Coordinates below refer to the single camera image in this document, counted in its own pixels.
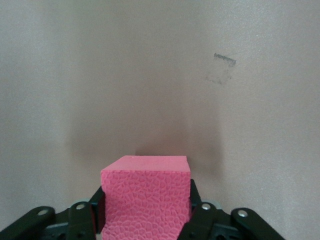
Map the brown paper table cover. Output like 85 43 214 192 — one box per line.
0 0 320 240

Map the red foam block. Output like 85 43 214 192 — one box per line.
100 154 192 240

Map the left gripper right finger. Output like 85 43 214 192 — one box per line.
178 178 286 240

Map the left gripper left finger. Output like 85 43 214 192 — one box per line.
0 186 107 240

